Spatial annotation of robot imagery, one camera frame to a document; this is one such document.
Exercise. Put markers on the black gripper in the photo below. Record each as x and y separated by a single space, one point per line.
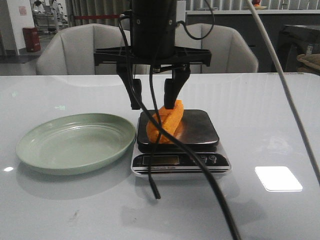
179 63

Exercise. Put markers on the tan cushion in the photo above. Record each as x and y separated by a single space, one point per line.
309 63

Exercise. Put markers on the grey upholstered chair left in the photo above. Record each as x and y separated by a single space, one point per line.
71 51

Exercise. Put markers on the red barrier belt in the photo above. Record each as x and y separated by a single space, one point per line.
96 17

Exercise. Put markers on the grey upholstered chair middle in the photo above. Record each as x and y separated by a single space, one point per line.
229 51

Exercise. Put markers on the fruit bowl on counter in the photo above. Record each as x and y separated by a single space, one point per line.
255 3

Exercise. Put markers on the green plate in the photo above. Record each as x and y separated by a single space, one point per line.
76 144

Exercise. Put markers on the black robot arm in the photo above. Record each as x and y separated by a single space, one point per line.
153 26

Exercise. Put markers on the orange corn cob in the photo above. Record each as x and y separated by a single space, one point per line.
170 120

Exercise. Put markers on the grey upholstered chair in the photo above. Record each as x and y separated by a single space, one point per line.
229 51
71 51

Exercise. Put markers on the red fire extinguisher box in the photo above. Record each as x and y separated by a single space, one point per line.
31 39

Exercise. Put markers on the silver digital kitchen scale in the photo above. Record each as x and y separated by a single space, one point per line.
169 162

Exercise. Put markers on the black appliance box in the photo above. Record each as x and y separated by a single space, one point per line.
294 40

